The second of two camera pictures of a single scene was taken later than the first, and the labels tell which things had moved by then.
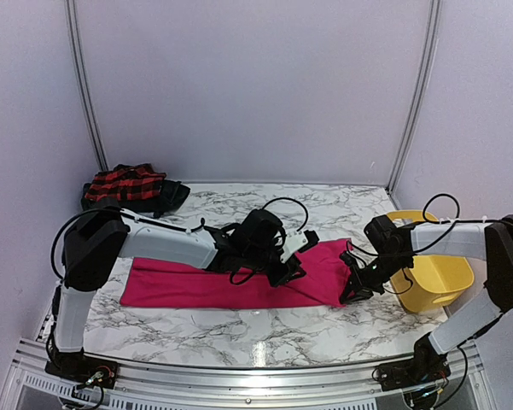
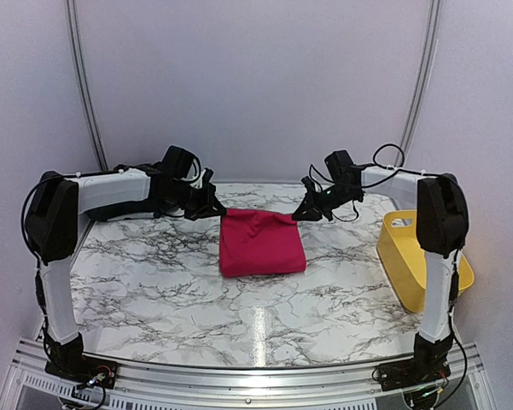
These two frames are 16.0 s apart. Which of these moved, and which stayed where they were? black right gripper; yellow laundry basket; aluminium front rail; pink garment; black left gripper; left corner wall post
Moved: pink garment; black right gripper; black left gripper
Stayed: left corner wall post; aluminium front rail; yellow laundry basket
